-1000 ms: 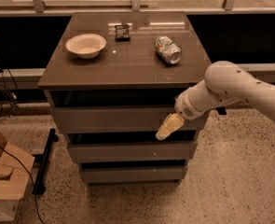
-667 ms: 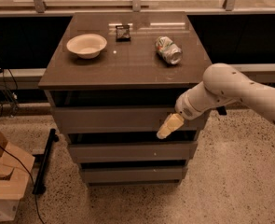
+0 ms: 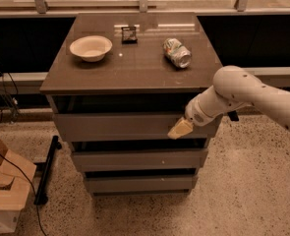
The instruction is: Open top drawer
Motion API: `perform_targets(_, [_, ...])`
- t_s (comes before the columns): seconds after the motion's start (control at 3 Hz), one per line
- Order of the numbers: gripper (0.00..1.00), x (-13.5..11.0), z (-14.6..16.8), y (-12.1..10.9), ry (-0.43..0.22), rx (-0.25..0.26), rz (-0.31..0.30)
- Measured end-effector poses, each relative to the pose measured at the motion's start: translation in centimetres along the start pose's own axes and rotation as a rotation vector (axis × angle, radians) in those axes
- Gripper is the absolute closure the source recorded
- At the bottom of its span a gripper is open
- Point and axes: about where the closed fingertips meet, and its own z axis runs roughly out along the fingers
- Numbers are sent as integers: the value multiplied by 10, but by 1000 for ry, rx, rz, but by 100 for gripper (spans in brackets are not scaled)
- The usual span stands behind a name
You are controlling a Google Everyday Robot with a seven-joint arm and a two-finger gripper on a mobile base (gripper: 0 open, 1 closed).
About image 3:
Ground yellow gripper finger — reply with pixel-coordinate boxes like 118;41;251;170
168;117;194;140

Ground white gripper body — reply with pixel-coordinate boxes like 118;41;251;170
185;100;213;127

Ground grey top drawer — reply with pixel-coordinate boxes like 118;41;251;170
53;110;223;143

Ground grey drawer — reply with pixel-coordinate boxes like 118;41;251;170
53;110;223;143
84;176;198;194
72;148;207;172

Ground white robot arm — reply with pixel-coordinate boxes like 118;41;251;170
168;66;290;140

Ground grey middle drawer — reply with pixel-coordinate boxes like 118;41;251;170
72;148;207;172

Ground grey bottom drawer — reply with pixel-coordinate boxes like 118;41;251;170
84;176;198;194

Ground grey drawer cabinet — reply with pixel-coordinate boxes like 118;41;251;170
39;12;223;197

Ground open cardboard box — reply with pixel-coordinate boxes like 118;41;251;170
0;139;36;234

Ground black stand leg right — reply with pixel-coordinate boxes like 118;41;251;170
228;111;239;122

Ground black stand leg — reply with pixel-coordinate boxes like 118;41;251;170
228;111;239;122
34;136;62;206

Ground crushed soda can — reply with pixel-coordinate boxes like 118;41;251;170
163;38;192;69

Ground small dark snack bag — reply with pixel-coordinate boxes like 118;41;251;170
121;27;138;43

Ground white paper bowl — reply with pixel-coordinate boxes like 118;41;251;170
70;35;112;62

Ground black stand leg left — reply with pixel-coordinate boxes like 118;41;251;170
34;136;62;206

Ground black cable on floor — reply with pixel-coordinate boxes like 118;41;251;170
0;138;49;236

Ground black cables at wall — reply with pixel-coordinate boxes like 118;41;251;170
0;46;20;128

